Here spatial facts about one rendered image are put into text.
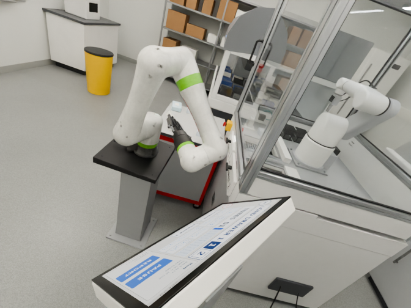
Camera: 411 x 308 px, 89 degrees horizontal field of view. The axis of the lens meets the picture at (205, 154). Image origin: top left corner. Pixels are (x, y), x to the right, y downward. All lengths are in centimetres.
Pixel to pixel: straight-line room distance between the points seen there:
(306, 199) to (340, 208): 17
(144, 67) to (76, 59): 390
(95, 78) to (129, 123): 290
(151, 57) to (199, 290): 72
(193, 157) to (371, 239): 103
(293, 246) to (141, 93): 113
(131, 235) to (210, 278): 140
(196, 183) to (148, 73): 123
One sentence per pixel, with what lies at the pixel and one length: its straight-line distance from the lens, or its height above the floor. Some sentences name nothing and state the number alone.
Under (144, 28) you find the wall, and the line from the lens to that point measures 601.
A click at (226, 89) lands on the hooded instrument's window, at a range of 221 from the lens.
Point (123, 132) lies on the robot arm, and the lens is 106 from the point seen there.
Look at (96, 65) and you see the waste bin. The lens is 380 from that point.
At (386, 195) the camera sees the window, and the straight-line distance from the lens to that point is 128.
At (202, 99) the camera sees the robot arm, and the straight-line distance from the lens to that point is 95.
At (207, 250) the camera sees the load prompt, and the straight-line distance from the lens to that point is 51.
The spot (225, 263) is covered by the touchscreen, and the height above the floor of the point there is 119.
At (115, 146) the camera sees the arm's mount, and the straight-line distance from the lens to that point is 135.
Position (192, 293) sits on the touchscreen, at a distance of 44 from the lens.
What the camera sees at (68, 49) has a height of 38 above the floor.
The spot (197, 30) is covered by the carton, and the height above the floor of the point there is 124.
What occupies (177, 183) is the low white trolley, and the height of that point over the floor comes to 28.
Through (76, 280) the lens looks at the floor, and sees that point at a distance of 175.
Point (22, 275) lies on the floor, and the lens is 184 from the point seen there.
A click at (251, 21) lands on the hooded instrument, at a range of 211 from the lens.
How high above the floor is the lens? 158
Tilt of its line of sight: 33 degrees down
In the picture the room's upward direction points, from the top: 20 degrees clockwise
